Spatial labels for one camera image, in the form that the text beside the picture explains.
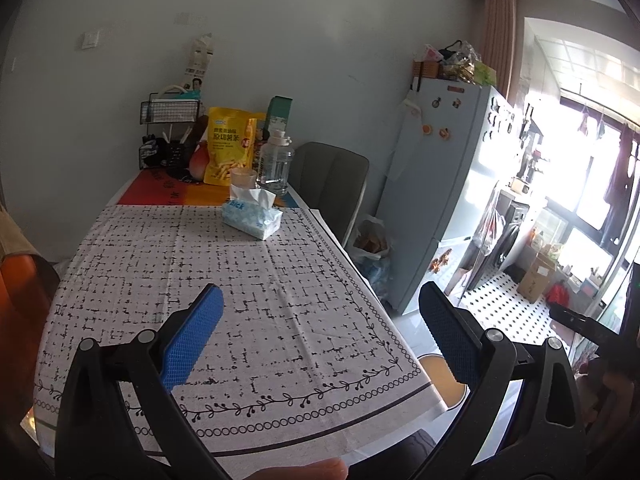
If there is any white paper bag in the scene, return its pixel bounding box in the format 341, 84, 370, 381
182, 34, 216, 98

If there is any brown storage box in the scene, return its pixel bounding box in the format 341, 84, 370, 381
412, 60, 443, 80

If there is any black utensil holder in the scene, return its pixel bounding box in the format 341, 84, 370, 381
139, 130, 196, 171

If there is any glass cup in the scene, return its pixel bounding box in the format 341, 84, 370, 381
229, 169, 258, 200

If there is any pink curtain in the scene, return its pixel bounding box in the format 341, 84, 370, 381
480, 0, 521, 96

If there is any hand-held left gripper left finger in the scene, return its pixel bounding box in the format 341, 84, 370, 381
54, 283, 236, 480

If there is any dark kitchen appliance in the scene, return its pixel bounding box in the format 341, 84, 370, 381
500, 200, 531, 266

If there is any white cloth bag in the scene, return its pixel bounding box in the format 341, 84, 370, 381
397, 80, 426, 126

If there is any yellow snack bag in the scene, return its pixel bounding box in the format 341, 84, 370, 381
204, 106, 258, 188

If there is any red orange table mat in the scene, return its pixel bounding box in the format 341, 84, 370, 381
107, 169, 301, 208

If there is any cardboard box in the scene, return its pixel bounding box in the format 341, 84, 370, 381
517, 252, 558, 303

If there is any blue tissue pack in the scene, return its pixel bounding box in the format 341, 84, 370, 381
221, 184, 283, 241

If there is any mango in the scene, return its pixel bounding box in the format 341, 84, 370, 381
189, 142, 211, 181

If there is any black wire basket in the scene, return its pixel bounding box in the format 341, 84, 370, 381
140, 94, 203, 126

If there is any pale blue fridge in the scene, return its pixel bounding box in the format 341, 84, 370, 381
375, 82, 516, 316

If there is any plastic bag with brown contents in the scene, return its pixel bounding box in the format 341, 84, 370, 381
352, 215, 391, 261

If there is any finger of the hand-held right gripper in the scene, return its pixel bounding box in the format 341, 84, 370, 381
549, 305, 615, 344

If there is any green box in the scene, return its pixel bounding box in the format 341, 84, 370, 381
264, 96, 293, 133

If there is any clear water jug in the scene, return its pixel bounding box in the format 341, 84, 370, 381
256, 129, 293, 197

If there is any grey chair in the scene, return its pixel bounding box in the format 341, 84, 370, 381
287, 142, 371, 246

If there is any patterned white tablecloth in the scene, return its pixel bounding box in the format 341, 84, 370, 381
32, 204, 446, 466

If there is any hanging plastic bag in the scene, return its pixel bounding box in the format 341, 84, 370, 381
475, 195, 506, 256

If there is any orange chair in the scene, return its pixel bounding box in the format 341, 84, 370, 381
0, 205, 61, 361

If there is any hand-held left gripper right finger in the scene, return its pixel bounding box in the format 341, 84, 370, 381
417, 281, 588, 480

